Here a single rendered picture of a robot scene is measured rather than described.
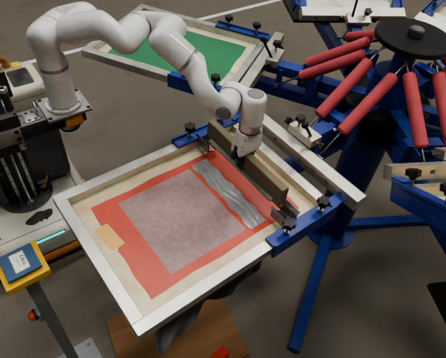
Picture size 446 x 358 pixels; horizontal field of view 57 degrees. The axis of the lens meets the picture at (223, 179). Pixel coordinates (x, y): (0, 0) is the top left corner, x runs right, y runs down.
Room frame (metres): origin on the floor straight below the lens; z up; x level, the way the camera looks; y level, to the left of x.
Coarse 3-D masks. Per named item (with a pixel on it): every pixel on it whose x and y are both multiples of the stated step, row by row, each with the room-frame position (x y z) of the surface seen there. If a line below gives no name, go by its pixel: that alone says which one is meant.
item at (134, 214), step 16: (192, 160) 1.13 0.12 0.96; (208, 160) 1.13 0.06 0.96; (224, 160) 1.14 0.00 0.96; (160, 176) 1.02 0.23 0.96; (176, 176) 1.03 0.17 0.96; (192, 176) 1.04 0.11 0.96; (224, 176) 1.06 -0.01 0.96; (240, 176) 1.06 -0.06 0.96; (128, 192) 0.93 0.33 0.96; (144, 192) 0.94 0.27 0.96; (160, 192) 0.94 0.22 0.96; (176, 192) 0.95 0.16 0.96; (192, 192) 0.96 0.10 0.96; (208, 192) 0.97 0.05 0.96; (96, 208) 0.84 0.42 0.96; (112, 208) 0.85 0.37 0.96; (128, 208) 0.86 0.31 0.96; (144, 208) 0.87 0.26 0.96; (160, 208) 0.87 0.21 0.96; (176, 208) 0.88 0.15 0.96; (192, 208) 0.89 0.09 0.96; (112, 224) 0.78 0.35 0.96; (128, 224) 0.79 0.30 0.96; (144, 224) 0.80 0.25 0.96; (160, 224) 0.80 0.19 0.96; (128, 240) 0.73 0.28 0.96
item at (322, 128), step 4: (316, 124) 1.31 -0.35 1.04; (320, 124) 1.32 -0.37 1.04; (324, 124) 1.32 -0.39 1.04; (312, 128) 1.29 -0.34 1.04; (316, 128) 1.29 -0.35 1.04; (320, 128) 1.29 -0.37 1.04; (324, 128) 1.30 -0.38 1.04; (328, 128) 1.30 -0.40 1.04; (332, 128) 1.30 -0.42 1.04; (320, 132) 1.27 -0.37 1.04; (324, 132) 1.27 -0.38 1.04; (328, 132) 1.28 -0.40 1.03; (324, 136) 1.27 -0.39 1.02; (328, 136) 1.29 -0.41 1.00; (324, 140) 1.28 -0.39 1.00; (304, 144) 1.19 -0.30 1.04; (308, 148) 1.22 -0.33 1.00
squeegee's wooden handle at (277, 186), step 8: (208, 128) 1.17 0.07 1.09; (216, 128) 1.14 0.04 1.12; (208, 136) 1.16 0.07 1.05; (216, 136) 1.13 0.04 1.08; (224, 136) 1.10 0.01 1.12; (232, 136) 1.10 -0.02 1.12; (224, 144) 1.09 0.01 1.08; (248, 160) 1.00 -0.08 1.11; (256, 160) 1.00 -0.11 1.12; (248, 168) 0.99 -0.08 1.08; (256, 168) 0.96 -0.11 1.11; (264, 168) 0.96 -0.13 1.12; (256, 176) 0.96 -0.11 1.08; (264, 176) 0.93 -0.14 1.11; (272, 176) 0.93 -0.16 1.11; (264, 184) 0.93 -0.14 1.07; (272, 184) 0.90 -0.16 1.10; (280, 184) 0.90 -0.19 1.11; (272, 192) 0.90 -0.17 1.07; (280, 192) 0.88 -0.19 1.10; (280, 200) 0.87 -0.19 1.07
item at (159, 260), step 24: (192, 216) 0.85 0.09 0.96; (216, 216) 0.86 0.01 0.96; (264, 216) 0.89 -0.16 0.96; (144, 240) 0.74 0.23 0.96; (168, 240) 0.75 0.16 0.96; (192, 240) 0.76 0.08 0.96; (216, 240) 0.76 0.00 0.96; (240, 240) 0.78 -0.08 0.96; (144, 264) 0.65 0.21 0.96; (168, 264) 0.66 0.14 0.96; (192, 264) 0.67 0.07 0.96; (144, 288) 0.57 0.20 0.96
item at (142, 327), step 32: (224, 128) 1.29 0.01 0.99; (160, 160) 1.09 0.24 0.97; (64, 192) 0.87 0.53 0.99; (96, 192) 0.91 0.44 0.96; (320, 192) 0.99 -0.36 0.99; (96, 256) 0.64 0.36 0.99; (256, 256) 0.70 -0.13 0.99; (192, 288) 0.57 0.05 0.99; (128, 320) 0.45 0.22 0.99; (160, 320) 0.46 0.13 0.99
